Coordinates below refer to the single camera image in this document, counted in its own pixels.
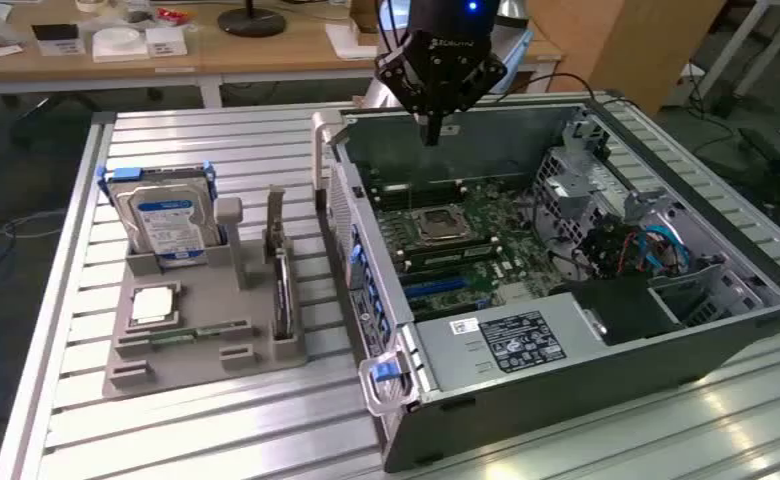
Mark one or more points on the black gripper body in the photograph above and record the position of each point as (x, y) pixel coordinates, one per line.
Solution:
(451, 50)

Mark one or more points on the graphics card with metal bracket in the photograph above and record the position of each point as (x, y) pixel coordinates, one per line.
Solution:
(285, 290)

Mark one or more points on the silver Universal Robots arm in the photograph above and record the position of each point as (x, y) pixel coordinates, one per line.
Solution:
(380, 95)

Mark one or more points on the white paper stack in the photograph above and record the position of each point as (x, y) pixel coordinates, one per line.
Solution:
(347, 42)

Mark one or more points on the wooden cabinet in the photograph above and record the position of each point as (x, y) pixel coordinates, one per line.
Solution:
(631, 60)

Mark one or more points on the black round lamp base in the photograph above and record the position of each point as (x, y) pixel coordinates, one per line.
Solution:
(253, 25)

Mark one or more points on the perforated silver drive cage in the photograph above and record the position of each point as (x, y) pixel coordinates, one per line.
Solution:
(573, 200)

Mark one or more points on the CPU socket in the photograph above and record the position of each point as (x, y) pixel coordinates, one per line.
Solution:
(440, 227)

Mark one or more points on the green motherboard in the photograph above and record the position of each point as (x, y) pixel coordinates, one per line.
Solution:
(511, 240)

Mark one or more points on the white labelled box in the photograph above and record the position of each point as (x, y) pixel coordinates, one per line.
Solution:
(164, 42)

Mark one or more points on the red packet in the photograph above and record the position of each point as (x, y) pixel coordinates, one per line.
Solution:
(172, 15)

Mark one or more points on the blue expansion slot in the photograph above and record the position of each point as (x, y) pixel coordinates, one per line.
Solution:
(433, 287)

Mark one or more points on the beige tape roll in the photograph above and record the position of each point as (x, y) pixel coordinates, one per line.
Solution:
(90, 5)

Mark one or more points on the white box with black top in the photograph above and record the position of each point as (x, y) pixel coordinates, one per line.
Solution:
(60, 45)

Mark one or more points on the black chair base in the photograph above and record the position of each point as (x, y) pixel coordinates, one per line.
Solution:
(50, 107)

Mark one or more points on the black fan shroud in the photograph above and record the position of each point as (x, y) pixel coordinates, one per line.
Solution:
(624, 310)

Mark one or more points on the wooden desk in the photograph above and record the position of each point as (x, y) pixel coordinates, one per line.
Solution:
(30, 67)

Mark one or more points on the silver disk bay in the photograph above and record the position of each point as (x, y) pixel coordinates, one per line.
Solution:
(697, 300)

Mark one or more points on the grey power supply unit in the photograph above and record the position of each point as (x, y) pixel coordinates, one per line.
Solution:
(453, 357)

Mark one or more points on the silver CPU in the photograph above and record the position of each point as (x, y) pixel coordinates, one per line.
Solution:
(153, 304)

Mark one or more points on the green RAM stick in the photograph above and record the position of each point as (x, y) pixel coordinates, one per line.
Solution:
(177, 337)

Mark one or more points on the grey parts rack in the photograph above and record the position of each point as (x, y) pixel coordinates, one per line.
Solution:
(190, 360)

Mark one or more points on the open dark PC case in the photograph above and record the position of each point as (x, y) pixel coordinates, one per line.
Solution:
(564, 400)

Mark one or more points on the white desk frame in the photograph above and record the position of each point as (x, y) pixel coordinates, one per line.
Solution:
(735, 45)

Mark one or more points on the hard disk with blue bracket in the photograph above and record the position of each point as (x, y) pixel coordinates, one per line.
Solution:
(164, 225)

